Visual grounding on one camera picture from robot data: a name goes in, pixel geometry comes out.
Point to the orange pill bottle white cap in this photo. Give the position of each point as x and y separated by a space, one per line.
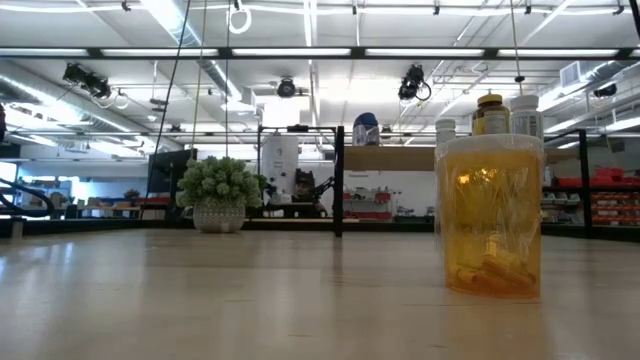
487 210

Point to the large white labelled bottle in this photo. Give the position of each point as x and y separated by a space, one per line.
526 117

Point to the black background robot arm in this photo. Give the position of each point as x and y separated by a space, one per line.
325 187

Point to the blue cap medicine bottle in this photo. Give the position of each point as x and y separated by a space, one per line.
366 130

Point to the small white pill bottle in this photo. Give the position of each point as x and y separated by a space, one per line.
445 127

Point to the black hanging camera device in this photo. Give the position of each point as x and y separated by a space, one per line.
411 82
605 90
286 88
87 80

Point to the thin black background frame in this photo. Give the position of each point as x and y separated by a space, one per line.
300 128

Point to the black table frame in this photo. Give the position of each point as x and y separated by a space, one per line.
300 226

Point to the green potted plant white pot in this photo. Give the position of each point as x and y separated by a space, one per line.
218 190

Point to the rack with red bins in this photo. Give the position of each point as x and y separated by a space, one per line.
367 212
615 195

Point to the black overhead beam with lights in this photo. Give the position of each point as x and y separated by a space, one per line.
225 52

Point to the wooden shelf board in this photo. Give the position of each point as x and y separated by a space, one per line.
390 157

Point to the black shelf side frame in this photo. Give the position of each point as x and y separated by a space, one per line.
585 190
338 190

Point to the white cylindrical tank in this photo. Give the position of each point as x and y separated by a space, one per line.
280 160

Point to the black background monitor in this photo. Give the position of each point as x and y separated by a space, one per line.
167 172

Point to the brown bottle yellow cap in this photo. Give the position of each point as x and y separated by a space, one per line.
490 115

